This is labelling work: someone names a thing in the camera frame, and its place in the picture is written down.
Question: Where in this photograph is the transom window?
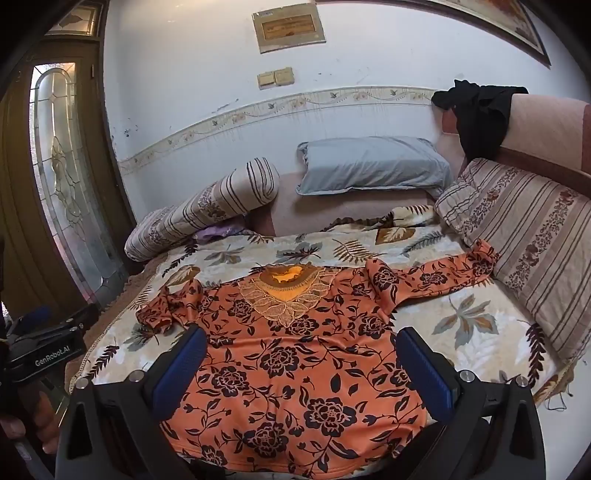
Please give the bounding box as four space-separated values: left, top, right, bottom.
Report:
44 0 102 42

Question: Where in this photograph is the orange floral shirt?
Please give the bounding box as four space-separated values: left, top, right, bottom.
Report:
135 239 500 478

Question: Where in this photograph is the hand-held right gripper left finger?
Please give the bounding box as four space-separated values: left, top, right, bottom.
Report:
54 325 209 480

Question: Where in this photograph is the striped floral pillow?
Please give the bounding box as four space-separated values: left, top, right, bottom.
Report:
434 158 591 365

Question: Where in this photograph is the small framed wall picture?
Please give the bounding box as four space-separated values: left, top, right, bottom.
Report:
252 2 326 54

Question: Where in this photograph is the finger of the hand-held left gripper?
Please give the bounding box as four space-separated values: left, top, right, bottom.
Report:
11 304 100 340

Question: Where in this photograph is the black garment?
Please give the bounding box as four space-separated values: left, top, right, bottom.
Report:
431 79 529 161

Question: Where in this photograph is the large framed wall picture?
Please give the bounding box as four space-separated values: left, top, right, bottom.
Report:
416 0 552 68

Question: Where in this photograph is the grey pillow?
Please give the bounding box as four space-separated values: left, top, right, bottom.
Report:
295 136 452 197

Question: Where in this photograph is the person's left hand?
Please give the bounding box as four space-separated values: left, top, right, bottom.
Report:
0 382 62 459

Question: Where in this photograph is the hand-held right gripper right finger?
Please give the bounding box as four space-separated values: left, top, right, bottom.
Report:
394 325 548 480

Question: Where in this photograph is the striped bolster pillow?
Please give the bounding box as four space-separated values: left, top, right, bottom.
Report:
124 157 281 261

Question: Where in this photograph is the purple cloth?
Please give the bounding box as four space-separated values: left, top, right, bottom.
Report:
191 222 247 243

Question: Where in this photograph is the leaf print blanket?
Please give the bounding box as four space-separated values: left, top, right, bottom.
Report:
67 205 580 416

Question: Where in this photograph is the wooden door with glass pane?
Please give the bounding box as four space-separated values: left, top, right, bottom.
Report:
0 39 134 324

